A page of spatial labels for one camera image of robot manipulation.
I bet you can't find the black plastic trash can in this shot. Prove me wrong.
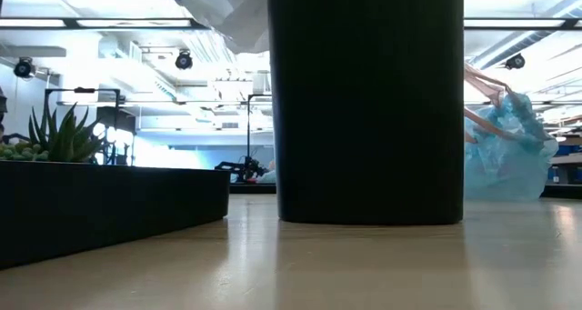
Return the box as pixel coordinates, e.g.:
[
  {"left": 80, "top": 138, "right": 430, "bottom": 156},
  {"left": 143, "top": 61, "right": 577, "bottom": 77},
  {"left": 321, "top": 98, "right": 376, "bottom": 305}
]
[{"left": 266, "top": 0, "right": 466, "bottom": 226}]

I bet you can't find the white plastic trash bag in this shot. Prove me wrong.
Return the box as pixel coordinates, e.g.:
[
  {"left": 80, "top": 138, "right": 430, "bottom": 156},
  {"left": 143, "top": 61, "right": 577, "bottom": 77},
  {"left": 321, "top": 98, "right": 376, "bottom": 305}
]
[{"left": 125, "top": 0, "right": 272, "bottom": 55}]

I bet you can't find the black shallow tray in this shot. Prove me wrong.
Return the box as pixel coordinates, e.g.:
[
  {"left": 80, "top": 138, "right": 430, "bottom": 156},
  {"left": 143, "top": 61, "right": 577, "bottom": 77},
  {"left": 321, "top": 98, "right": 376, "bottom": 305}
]
[{"left": 0, "top": 159, "right": 232, "bottom": 271}]

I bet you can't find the blue plastic trash bag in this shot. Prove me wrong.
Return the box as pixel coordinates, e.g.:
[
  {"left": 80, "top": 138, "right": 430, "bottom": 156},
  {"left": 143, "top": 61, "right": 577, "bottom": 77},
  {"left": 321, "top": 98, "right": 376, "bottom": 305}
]
[{"left": 463, "top": 64, "right": 560, "bottom": 204}]

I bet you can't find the person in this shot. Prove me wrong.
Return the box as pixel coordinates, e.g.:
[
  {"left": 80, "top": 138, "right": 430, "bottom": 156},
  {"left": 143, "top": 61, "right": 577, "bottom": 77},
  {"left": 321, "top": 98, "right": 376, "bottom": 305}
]
[{"left": 255, "top": 159, "right": 277, "bottom": 185}]

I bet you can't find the thin black pole stand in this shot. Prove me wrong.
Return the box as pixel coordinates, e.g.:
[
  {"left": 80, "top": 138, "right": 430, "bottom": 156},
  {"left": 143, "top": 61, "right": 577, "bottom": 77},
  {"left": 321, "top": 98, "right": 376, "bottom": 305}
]
[{"left": 246, "top": 94, "right": 274, "bottom": 165}]

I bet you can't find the black ceiling spotlight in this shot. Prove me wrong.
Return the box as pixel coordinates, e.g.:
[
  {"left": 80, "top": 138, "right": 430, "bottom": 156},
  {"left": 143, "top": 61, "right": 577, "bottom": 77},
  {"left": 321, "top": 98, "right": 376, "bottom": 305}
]
[
  {"left": 13, "top": 57, "right": 35, "bottom": 80},
  {"left": 175, "top": 49, "right": 194, "bottom": 71},
  {"left": 504, "top": 54, "right": 527, "bottom": 72}
]

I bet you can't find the green artificial succulent plant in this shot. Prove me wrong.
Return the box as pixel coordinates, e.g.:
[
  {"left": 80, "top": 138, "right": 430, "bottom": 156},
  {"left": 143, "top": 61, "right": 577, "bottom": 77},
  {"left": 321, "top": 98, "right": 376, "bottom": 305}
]
[{"left": 0, "top": 103, "right": 108, "bottom": 164}]

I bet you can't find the shelf with blue bins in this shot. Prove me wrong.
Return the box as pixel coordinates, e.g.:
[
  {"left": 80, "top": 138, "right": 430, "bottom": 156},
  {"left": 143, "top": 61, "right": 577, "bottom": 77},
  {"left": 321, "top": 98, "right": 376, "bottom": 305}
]
[{"left": 545, "top": 136, "right": 582, "bottom": 186}]

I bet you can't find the black aluminium table frame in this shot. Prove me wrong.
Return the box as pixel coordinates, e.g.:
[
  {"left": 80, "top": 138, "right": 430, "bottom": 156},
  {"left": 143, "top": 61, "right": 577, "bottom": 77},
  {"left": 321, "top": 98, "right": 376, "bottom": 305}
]
[{"left": 229, "top": 182, "right": 582, "bottom": 201}]

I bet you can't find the black stand frame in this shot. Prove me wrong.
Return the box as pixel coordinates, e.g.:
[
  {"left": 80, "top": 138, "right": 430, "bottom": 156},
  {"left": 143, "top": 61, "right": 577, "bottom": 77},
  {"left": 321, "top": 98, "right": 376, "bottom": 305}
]
[{"left": 44, "top": 86, "right": 137, "bottom": 165}]

